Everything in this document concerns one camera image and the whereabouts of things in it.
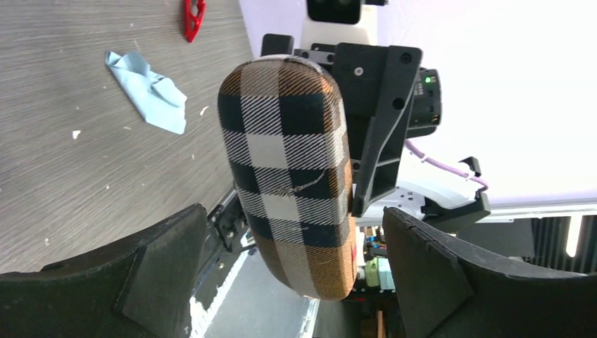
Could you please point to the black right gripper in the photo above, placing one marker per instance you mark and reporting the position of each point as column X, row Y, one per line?
column 378, row 86

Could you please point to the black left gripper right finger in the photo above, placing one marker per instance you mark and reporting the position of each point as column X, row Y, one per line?
column 447, row 287

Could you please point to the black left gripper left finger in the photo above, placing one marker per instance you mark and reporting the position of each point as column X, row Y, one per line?
column 137, row 286

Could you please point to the light blue cleaning cloth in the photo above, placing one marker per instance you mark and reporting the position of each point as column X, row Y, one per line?
column 156, row 97

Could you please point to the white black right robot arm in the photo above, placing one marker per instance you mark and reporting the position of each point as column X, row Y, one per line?
column 448, row 197

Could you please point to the red sunglasses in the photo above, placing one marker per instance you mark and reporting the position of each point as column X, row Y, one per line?
column 193, row 17

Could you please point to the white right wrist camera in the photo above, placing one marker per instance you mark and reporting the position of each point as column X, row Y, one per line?
column 332, row 22

